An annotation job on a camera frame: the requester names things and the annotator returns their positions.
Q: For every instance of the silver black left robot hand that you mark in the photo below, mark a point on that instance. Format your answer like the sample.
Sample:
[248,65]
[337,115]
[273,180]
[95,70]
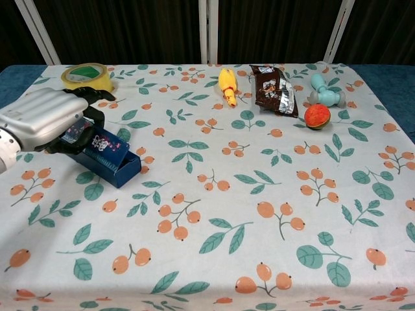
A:
[45,116]

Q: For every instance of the floral print tablecloth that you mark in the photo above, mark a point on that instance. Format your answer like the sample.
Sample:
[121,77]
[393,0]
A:
[227,201]

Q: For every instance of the teal plastic toy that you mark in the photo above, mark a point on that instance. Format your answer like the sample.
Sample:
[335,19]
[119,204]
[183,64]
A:
[325,95]

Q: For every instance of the black curtain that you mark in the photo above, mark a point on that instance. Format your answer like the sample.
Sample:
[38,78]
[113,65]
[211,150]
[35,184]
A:
[129,29]

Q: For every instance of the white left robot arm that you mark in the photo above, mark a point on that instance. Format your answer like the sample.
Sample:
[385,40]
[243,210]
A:
[6,152]

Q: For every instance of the white frame post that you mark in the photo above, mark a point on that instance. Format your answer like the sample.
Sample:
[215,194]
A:
[208,32]
[335,32]
[39,32]

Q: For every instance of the brown snack bag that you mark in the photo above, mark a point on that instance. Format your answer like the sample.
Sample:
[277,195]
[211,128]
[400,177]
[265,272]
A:
[274,90]

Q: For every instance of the yellow clear tape roll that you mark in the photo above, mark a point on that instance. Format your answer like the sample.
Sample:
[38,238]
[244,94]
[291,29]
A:
[87,76]

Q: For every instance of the yellow rubber chicken toy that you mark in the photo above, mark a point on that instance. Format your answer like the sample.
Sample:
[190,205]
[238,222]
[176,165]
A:
[227,85]

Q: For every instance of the blue glasses case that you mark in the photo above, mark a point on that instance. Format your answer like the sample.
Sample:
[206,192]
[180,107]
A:
[110,158]

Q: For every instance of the orange red ball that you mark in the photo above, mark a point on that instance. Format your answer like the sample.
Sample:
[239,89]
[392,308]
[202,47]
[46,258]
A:
[317,116]

